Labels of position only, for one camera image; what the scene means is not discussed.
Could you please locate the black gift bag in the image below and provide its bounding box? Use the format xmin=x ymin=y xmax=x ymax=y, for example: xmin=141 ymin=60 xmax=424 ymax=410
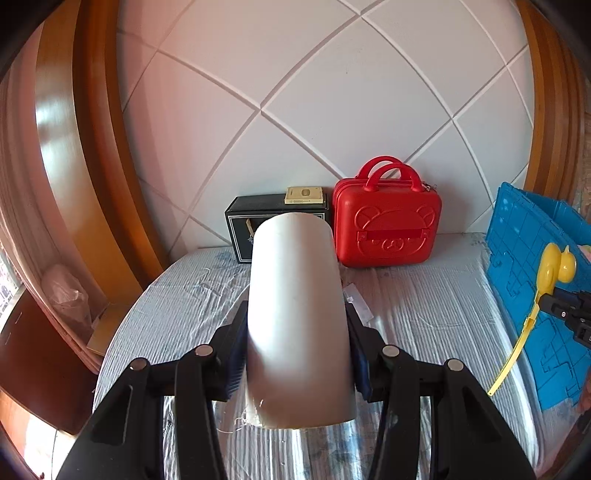
xmin=225 ymin=194 xmax=332 ymax=265

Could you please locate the small cream box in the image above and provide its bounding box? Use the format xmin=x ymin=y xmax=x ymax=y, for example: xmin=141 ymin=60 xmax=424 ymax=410
xmin=284 ymin=186 xmax=322 ymax=205

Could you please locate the yellow duck toy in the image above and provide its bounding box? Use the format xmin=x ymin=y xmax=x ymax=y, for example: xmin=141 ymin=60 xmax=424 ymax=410
xmin=487 ymin=243 xmax=578 ymax=397

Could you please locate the tan cardboard piece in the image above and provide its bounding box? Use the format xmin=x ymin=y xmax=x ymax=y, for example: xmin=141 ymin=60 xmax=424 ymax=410
xmin=87 ymin=302 xmax=125 ymax=357

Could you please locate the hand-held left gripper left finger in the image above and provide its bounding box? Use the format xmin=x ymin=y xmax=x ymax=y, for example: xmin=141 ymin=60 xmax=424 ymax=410
xmin=55 ymin=300 xmax=250 ymax=480

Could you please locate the wooden nightstand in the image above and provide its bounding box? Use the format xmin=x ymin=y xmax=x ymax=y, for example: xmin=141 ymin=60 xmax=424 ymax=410
xmin=0 ymin=291 xmax=100 ymax=435

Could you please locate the blue plastic crate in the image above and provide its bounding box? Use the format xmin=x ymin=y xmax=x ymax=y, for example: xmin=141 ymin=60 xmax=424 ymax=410
xmin=485 ymin=181 xmax=591 ymax=411

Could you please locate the clear plastic bag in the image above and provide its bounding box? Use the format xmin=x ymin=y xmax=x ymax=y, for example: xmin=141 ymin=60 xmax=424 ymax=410
xmin=42 ymin=264 xmax=93 ymax=324

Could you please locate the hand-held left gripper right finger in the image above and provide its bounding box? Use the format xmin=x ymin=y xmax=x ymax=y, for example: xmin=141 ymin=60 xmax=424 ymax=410
xmin=344 ymin=302 xmax=539 ymax=480

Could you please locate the white padded wooden headboard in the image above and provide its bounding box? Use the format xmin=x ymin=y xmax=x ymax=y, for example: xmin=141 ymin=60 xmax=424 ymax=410
xmin=34 ymin=0 xmax=591 ymax=278

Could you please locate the white paper roll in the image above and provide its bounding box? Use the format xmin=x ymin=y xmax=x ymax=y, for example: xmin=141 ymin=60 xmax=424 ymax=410
xmin=244 ymin=212 xmax=358 ymax=430

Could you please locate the red bear-embossed carry case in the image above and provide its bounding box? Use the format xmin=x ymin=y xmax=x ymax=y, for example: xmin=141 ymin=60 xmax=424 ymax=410
xmin=332 ymin=156 xmax=443 ymax=267

